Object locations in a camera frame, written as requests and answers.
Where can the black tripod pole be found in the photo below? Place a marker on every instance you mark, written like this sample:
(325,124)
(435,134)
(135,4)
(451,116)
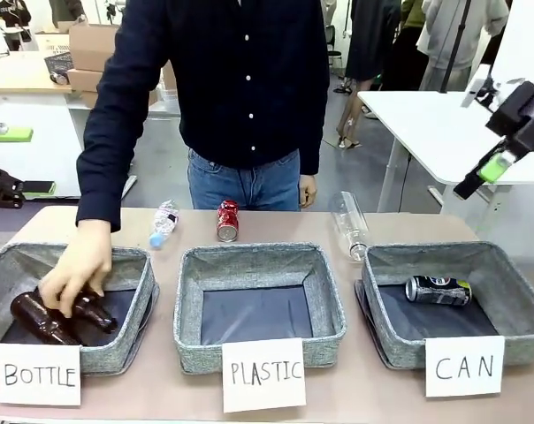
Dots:
(455,44)

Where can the person's left hand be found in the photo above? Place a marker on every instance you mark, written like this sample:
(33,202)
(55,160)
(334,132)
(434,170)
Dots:
(308,191)

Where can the large cardboard box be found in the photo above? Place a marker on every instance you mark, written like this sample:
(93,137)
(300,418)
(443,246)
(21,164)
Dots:
(92,46)

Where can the bystander in beige hoodie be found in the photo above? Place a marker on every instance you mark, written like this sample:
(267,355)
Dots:
(475,31)

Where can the black Pepsi can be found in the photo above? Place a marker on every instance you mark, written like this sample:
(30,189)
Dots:
(439,290)

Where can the white paper sign PLASTIC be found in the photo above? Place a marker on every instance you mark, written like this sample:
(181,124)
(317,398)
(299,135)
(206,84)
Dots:
(264,375)

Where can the crumpled plastic bottle blue cap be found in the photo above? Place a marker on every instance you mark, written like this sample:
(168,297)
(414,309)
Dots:
(165,223)

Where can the person in dark shirt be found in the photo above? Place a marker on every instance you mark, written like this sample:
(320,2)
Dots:
(249,88)

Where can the small cardboard box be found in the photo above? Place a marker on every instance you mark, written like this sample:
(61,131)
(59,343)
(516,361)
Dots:
(85,80)

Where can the grey fabric basket plastic label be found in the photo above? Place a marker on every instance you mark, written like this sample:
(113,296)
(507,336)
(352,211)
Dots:
(258,265)

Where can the person's right forearm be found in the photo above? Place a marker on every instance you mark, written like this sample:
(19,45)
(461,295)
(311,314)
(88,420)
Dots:
(103,185)

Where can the black printed box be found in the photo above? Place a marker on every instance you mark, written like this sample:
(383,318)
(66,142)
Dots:
(58,62)

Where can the person's left forearm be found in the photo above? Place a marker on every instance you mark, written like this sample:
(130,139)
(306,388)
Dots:
(313,141)

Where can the grey fabric basket can label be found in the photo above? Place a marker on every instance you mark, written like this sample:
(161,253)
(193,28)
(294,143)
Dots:
(505,274)

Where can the bystander in black white top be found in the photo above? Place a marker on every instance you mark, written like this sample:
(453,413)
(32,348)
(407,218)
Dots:
(12,20)

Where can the brown glass bottle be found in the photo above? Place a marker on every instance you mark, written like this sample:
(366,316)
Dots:
(96,311)
(41,320)

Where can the white paper sign BOTTLE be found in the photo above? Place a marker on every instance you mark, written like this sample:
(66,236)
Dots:
(39,375)

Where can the person's right hand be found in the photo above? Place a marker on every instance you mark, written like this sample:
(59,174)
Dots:
(79,265)

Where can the bystander in black coat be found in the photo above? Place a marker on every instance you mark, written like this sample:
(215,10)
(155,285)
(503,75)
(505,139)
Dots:
(371,40)

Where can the bystander in olive jacket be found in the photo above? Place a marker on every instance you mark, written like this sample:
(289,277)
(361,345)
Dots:
(410,44)

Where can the clear plastic bottle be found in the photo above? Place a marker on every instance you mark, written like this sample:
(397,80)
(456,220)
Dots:
(348,223)

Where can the light wooden table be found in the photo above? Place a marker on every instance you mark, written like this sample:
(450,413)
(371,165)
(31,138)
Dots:
(19,73)

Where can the white paper sign CAN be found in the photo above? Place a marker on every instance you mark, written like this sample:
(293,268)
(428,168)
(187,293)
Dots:
(463,366)

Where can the grey fabric basket bottle label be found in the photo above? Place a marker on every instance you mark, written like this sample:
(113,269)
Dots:
(130,309)

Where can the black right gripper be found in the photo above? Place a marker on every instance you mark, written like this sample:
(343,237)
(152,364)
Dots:
(528,119)

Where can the red soda can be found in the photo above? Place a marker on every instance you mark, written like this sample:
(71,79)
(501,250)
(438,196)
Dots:
(228,221)

